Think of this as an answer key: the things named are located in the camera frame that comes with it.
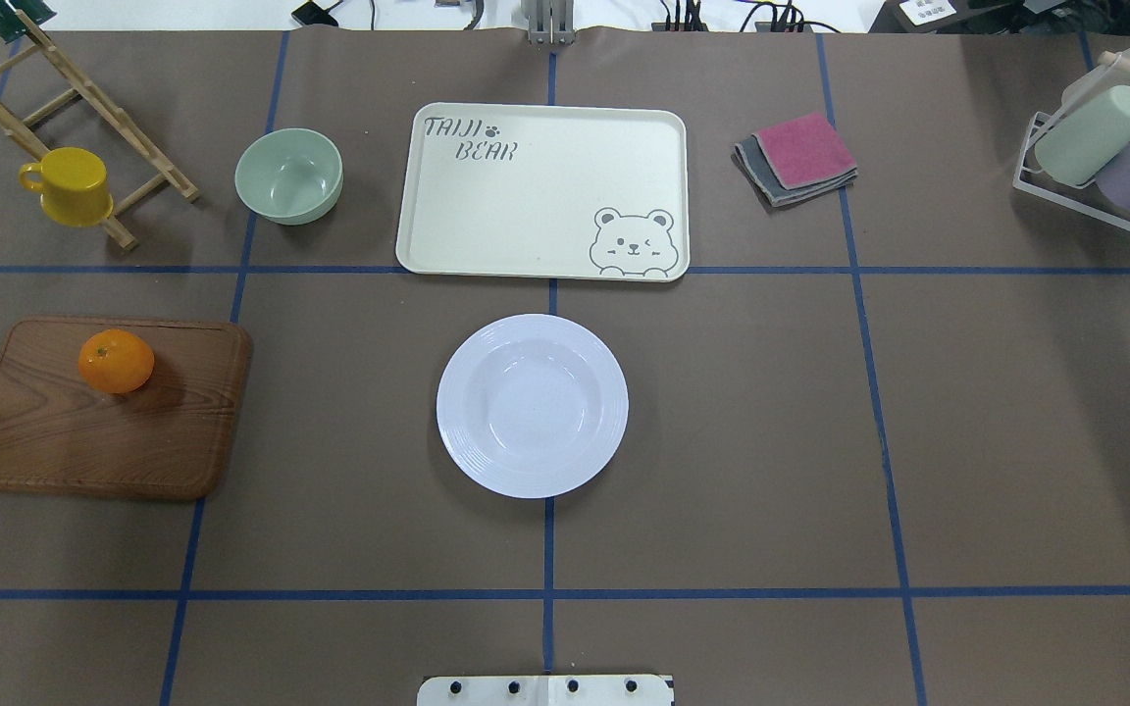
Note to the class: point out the pink and grey cloths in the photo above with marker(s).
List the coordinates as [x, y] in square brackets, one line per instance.
[795, 160]

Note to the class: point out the orange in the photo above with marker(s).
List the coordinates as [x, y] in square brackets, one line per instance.
[115, 361]

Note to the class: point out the green bowl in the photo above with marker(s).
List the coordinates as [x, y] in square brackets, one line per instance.
[292, 176]

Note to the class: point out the aluminium frame post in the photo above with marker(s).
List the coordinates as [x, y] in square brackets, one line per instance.
[550, 22]

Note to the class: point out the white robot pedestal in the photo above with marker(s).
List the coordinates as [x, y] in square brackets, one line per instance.
[604, 689]

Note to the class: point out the green cup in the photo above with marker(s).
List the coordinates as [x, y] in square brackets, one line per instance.
[1085, 140]

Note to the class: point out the white plate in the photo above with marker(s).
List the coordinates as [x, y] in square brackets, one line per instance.
[532, 406]

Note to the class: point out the wooden cutting board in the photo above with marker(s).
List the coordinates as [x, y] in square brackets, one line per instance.
[169, 440]

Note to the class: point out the yellow mug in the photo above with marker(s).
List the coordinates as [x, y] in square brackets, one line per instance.
[72, 186]

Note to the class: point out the small black device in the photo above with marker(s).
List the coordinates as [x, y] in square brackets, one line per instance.
[315, 13]

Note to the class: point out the white cup rack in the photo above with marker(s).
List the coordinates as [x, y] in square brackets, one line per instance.
[1030, 178]

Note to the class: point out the dark green mug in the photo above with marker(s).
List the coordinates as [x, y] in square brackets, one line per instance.
[12, 27]

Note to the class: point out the cream bear tray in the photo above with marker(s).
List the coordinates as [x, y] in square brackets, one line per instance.
[545, 191]

